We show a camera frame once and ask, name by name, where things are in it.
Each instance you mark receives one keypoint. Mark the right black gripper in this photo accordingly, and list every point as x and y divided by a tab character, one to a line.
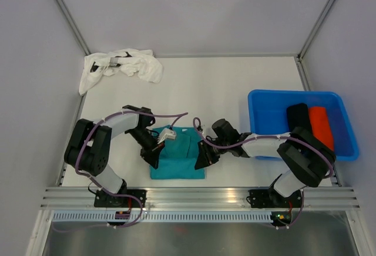
205	157

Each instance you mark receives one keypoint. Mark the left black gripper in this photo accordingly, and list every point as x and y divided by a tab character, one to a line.
151	155

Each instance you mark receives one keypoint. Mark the teal t-shirt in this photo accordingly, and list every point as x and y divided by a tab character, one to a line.
179	156

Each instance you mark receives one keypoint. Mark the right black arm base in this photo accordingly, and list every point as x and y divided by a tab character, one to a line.
267	198

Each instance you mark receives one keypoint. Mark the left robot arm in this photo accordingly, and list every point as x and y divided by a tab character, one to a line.
89	146

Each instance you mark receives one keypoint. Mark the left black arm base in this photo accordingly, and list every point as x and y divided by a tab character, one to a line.
104	200

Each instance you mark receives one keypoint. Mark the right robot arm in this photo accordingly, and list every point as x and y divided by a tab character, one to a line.
309	161

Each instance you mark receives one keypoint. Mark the blue plastic bin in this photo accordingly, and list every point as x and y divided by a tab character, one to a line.
267	113

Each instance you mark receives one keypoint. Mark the rolled black t-shirt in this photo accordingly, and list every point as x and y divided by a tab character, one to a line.
298	116

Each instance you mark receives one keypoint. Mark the white t-shirt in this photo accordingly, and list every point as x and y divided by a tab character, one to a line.
128	61

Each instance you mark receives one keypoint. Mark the rolled orange t-shirt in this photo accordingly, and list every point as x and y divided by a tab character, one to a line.
320	126

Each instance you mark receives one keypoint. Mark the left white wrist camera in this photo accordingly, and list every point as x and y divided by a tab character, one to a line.
166	134

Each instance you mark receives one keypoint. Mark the white slotted cable duct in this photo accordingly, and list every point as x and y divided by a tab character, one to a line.
166	216

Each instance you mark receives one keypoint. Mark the aluminium mounting rail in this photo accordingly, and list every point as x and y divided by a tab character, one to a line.
201	199

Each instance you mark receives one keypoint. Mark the left aluminium frame post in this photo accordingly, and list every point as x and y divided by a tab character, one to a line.
74	29

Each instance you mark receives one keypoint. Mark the aluminium frame post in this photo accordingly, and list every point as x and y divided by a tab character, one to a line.
316	28
74	29

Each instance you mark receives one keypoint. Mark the right aluminium frame post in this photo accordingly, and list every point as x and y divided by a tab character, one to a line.
316	28

